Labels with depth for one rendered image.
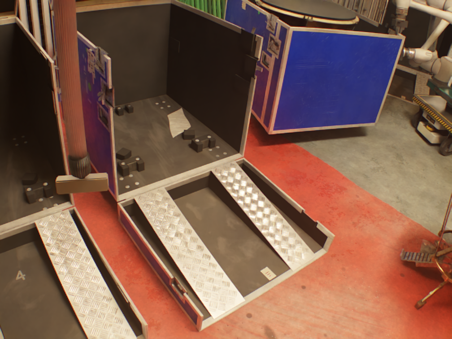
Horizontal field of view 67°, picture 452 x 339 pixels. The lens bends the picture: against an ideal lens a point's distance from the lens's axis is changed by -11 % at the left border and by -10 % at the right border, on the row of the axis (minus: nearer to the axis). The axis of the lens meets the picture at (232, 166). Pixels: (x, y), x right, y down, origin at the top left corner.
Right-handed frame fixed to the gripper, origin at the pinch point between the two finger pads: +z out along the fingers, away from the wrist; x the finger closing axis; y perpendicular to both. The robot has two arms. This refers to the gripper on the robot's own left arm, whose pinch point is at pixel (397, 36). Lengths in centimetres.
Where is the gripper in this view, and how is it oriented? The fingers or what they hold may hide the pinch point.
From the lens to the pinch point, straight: 314.1
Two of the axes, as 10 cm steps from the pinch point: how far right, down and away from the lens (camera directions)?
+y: 3.6, 4.4, -8.2
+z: -0.6, 8.9, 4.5
